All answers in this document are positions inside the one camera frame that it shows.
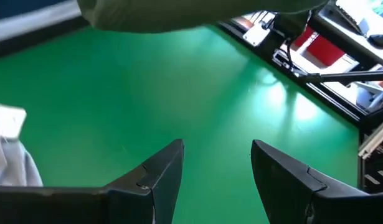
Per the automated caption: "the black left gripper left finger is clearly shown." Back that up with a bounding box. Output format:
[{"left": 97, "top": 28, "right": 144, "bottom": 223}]
[{"left": 0, "top": 139, "right": 185, "bottom": 224}]

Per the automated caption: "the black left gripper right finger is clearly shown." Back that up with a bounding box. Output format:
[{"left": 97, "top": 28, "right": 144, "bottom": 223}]
[{"left": 250, "top": 139, "right": 383, "bottom": 224}]

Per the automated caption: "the grey heathered t-shirt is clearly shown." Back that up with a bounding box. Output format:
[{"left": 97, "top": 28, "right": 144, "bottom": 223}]
[{"left": 0, "top": 104, "right": 44, "bottom": 187}]

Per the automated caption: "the dark green garment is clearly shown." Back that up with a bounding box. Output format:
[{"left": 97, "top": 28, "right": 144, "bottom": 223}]
[{"left": 77, "top": 0, "right": 329, "bottom": 34}]

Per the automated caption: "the navy white striped laundry bin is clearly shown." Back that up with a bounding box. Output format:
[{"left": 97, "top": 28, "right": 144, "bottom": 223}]
[{"left": 0, "top": 0, "right": 83, "bottom": 44}]

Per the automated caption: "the red white box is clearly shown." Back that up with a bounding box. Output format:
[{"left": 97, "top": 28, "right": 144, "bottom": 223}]
[{"left": 293, "top": 26, "right": 346, "bottom": 67}]

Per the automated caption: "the grey side desk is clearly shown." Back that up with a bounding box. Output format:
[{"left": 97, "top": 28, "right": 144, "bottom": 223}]
[{"left": 308, "top": 0, "right": 383, "bottom": 68}]

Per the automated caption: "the black computer mouse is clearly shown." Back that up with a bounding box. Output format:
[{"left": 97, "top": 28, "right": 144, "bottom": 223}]
[{"left": 367, "top": 33, "right": 383, "bottom": 50}]

